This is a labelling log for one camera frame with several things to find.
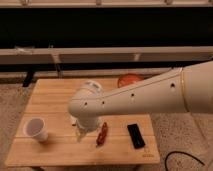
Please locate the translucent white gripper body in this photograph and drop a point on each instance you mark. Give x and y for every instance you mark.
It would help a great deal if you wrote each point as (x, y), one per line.
(81, 131)

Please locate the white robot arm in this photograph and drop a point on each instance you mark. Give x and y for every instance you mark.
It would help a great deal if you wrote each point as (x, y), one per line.
(187, 89)

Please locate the white sponge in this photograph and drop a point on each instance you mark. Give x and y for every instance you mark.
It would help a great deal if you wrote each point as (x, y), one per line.
(73, 121)

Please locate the orange ceramic bowl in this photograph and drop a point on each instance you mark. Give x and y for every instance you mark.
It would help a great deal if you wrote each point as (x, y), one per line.
(128, 79)

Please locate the red chili pepper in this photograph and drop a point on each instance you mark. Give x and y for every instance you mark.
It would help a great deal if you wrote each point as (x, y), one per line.
(102, 135)

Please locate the wooden table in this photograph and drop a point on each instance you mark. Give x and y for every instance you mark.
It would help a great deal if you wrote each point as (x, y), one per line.
(126, 139)

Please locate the white paper cup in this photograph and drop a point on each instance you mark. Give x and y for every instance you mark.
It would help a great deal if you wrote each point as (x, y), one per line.
(35, 129)

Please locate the black rectangular remote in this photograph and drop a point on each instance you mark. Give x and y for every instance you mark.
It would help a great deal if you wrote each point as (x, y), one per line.
(136, 136)

